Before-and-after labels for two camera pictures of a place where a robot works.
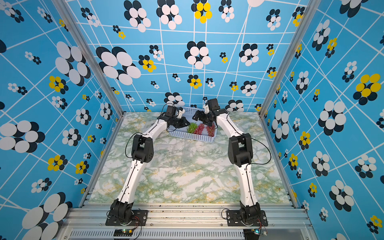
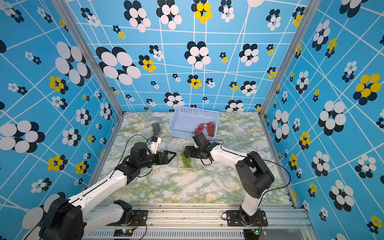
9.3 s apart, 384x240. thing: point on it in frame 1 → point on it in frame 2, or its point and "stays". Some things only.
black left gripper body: (178, 123) → (153, 159)
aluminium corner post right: (308, 13) stays
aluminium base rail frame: (90, 222) stays
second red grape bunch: (211, 129) stays
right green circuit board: (253, 234) stays
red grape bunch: (199, 130) stays
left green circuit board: (123, 232) stays
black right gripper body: (205, 118) → (195, 152)
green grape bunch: (192, 128) → (187, 161)
